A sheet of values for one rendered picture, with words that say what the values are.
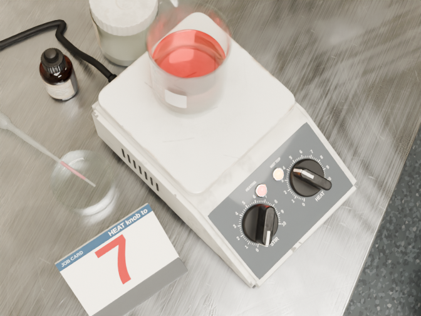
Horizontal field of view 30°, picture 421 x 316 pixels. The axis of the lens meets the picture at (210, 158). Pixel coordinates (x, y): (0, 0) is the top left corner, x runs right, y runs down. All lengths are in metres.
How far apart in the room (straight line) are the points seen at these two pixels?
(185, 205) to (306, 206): 0.10
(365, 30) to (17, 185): 0.36
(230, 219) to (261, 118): 0.08
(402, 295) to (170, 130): 0.93
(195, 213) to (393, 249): 0.91
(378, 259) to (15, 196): 0.91
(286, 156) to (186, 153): 0.09
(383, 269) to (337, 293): 0.80
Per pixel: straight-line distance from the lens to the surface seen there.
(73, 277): 0.66
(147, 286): 0.68
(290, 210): 0.66
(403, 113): 0.75
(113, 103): 0.64
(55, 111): 0.74
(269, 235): 0.63
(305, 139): 0.66
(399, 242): 1.51
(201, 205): 0.63
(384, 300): 1.48
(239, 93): 0.64
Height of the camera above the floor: 1.42
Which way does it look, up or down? 71 degrees down
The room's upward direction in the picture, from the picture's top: 5 degrees clockwise
